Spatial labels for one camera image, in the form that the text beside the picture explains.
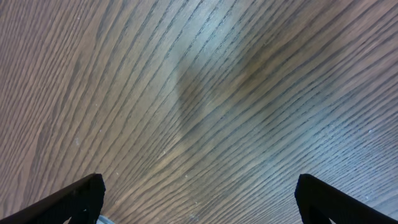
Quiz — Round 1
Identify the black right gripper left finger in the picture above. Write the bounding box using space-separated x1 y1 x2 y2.
1 174 106 224

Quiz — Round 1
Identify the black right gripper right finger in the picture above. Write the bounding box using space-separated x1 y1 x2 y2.
294 174 397 224

